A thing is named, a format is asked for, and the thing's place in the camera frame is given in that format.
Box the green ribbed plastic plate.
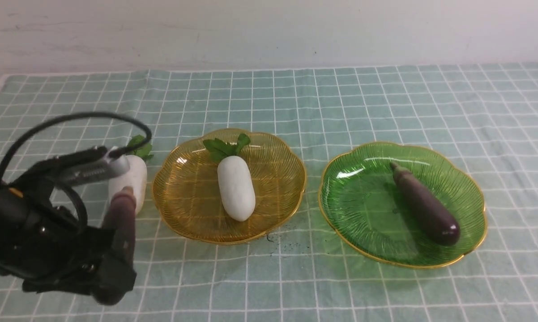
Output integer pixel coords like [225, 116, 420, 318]
[318, 141, 488, 269]

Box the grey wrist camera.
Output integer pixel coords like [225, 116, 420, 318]
[54, 146, 130, 187]

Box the green checkered tablecloth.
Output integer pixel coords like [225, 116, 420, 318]
[0, 62, 538, 322]

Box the black camera cable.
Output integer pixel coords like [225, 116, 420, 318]
[0, 111, 153, 264]

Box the white radish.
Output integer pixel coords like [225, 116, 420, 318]
[108, 143, 153, 215]
[203, 134, 256, 222]

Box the dark purple eggplant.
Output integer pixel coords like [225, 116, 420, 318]
[91, 186, 137, 306]

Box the amber ribbed plastic plate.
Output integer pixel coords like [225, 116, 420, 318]
[152, 128, 307, 245]

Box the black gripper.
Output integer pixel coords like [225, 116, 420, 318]
[0, 178, 119, 297]

